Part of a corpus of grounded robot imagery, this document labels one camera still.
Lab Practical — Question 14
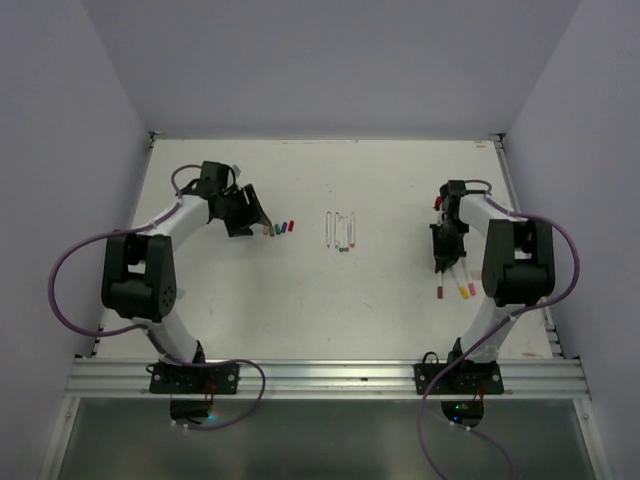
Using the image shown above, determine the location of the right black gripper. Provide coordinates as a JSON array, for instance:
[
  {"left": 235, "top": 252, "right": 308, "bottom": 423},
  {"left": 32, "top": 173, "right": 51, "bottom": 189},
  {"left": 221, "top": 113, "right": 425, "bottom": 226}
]
[{"left": 430, "top": 219, "right": 469, "bottom": 271}]

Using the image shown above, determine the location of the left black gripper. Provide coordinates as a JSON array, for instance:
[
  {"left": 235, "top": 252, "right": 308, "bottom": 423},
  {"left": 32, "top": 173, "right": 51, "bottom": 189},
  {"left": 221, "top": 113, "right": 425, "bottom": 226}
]
[{"left": 216, "top": 183, "right": 270, "bottom": 237}]

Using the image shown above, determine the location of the pink marker pen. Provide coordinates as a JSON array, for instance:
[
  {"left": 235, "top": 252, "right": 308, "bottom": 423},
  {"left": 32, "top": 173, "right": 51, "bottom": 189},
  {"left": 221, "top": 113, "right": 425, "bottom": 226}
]
[{"left": 460, "top": 257, "right": 477, "bottom": 296}]

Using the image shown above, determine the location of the yellow marker pen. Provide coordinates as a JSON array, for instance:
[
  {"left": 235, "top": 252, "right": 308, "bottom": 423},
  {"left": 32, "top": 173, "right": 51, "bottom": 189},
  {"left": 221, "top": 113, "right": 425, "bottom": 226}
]
[{"left": 450, "top": 269, "right": 469, "bottom": 299}]

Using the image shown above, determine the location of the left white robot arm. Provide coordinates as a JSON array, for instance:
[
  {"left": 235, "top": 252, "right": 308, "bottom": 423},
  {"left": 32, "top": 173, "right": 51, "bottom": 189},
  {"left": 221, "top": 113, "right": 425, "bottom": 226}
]
[{"left": 101, "top": 161, "right": 272, "bottom": 393}]

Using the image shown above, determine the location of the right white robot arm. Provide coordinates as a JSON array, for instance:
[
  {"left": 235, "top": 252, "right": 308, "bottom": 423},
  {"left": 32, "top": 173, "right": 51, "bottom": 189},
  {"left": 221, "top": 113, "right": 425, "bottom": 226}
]
[{"left": 430, "top": 180, "right": 555, "bottom": 393}]

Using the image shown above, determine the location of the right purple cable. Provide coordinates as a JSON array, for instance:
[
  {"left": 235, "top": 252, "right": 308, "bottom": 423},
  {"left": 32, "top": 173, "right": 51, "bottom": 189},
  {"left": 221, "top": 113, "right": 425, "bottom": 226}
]
[{"left": 417, "top": 180, "right": 582, "bottom": 480}]

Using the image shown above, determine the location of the purple cable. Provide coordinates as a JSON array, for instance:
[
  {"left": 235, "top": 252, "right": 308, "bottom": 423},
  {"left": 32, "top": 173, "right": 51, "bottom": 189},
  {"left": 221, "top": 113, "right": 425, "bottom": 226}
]
[
  {"left": 417, "top": 180, "right": 582, "bottom": 480},
  {"left": 48, "top": 165, "right": 266, "bottom": 432}
]

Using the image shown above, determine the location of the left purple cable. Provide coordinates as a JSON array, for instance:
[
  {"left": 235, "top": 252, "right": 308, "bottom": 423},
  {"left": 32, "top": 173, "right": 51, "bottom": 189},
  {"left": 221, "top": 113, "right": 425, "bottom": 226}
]
[{"left": 48, "top": 165, "right": 266, "bottom": 432}]

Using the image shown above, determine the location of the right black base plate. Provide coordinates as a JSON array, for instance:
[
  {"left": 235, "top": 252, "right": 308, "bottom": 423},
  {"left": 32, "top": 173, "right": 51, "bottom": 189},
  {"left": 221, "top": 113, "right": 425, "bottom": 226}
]
[{"left": 413, "top": 353, "right": 505, "bottom": 395}]

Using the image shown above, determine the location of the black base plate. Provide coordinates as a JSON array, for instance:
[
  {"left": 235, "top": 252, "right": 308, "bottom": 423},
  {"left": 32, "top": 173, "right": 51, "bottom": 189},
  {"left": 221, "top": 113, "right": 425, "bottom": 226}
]
[
  {"left": 413, "top": 353, "right": 505, "bottom": 395},
  {"left": 146, "top": 362, "right": 240, "bottom": 395}
]

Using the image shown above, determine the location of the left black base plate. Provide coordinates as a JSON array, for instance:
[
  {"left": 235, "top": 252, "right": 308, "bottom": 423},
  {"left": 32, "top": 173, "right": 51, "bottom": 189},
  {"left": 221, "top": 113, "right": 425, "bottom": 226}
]
[{"left": 146, "top": 362, "right": 240, "bottom": 395}]

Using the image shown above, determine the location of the aluminium front rail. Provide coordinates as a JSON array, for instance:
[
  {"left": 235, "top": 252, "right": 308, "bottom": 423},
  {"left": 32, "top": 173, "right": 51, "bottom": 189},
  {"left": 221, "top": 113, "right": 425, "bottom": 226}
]
[{"left": 64, "top": 358, "right": 589, "bottom": 400}]

